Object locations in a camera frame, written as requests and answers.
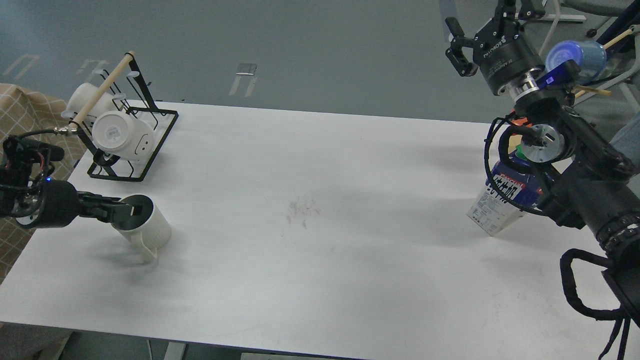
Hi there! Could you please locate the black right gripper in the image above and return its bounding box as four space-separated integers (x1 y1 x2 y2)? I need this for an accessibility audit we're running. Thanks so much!
445 0 546 96

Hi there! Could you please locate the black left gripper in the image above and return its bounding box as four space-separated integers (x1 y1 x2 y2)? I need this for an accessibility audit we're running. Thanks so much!
77 193 154 223

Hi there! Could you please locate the white ribbed mug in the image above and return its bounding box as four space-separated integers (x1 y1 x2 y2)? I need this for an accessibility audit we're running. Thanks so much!
111 194 172 264

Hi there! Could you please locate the blue white milk carton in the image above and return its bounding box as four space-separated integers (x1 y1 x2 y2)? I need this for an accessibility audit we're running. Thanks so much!
466 161 542 237

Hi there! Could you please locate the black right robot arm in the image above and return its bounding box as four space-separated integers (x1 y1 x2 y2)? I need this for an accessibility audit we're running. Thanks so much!
443 0 639 360

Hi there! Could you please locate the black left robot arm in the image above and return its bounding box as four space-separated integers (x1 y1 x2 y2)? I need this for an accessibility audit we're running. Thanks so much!
0 126 154 229

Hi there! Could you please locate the white cup on rack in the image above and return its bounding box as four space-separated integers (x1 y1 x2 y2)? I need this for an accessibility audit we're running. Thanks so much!
91 111 155 161

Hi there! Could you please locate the orange plastic cup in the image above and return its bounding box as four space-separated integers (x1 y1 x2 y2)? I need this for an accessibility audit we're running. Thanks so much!
510 117 532 128

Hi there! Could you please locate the blue plastic cup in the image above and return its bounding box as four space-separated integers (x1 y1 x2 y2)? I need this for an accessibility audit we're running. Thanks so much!
545 40 607 85

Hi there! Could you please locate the wooden cup tree stand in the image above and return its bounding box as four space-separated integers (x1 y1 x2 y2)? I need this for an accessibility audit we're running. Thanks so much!
572 24 639 100

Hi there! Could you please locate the white cup behind rack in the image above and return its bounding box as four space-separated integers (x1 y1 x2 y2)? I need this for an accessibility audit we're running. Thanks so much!
61 82 126 121

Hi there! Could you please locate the white office chair base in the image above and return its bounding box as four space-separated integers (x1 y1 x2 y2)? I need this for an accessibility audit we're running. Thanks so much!
527 0 639 58

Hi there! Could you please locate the beige checkered cloth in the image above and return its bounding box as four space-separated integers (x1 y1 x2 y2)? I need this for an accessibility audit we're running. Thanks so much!
0 83 86 286

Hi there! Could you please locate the person leg in jeans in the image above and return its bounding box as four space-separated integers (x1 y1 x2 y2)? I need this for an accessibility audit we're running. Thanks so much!
610 116 640 173

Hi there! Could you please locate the black wire cup rack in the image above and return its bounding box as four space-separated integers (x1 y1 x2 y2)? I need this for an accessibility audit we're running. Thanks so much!
62 51 179 182

